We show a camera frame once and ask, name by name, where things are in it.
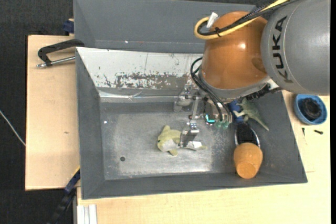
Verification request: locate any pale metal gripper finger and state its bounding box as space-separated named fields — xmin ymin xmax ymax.
xmin=173 ymin=84 xmax=196 ymax=113
xmin=179 ymin=121 xmax=202 ymax=149

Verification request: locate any small blue plastic thing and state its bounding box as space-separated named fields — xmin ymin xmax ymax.
xmin=227 ymin=101 xmax=245 ymax=124

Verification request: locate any yellow-green soft toy animal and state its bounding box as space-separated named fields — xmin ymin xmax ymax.
xmin=156 ymin=125 xmax=208 ymax=157

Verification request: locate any black cup with metal rim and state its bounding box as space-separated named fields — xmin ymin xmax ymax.
xmin=234 ymin=122 xmax=261 ymax=149

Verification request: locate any green toy dinosaur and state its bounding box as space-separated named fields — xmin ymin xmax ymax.
xmin=235 ymin=97 xmax=270 ymax=132

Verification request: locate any grey metal bin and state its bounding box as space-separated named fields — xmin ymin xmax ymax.
xmin=72 ymin=0 xmax=308 ymax=200

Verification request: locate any orange plastic cup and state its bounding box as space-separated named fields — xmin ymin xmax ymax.
xmin=233 ymin=142 xmax=264 ymax=180

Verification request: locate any blue round cap black insert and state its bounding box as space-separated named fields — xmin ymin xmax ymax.
xmin=293 ymin=93 xmax=328 ymax=125

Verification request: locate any pale wood flat board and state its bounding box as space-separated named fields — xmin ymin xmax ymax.
xmin=25 ymin=34 xmax=81 ymax=191

